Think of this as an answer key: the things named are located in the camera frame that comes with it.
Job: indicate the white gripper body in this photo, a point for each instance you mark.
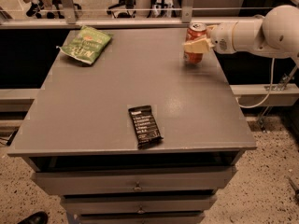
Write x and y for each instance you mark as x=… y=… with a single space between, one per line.
x=221 y=37

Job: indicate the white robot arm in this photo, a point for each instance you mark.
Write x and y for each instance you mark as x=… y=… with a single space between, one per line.
x=275 y=35

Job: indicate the green jalapeno chip bag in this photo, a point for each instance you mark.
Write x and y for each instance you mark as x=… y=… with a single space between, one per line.
x=87 y=45

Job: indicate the black office chair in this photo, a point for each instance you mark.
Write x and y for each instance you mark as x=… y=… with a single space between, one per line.
x=129 y=9

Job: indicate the black snack bar wrapper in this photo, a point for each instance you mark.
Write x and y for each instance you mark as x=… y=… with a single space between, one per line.
x=146 y=129

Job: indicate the top grey drawer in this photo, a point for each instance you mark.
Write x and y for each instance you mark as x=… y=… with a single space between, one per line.
x=134 y=181

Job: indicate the grey drawer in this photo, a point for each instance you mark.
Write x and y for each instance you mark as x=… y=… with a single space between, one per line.
x=153 y=218
x=141 y=204
x=134 y=181

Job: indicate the grey drawer cabinet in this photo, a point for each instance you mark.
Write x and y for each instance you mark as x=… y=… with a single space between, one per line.
x=79 y=120

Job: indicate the middle grey drawer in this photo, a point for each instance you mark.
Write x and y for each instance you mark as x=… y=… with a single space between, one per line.
x=141 y=204

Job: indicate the bottom grey drawer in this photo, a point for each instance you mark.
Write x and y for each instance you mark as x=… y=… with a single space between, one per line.
x=153 y=218

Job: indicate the black shoe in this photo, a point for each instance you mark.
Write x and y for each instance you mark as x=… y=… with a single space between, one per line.
x=36 y=218

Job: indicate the metal railing frame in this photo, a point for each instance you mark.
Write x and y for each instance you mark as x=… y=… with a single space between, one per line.
x=72 y=14

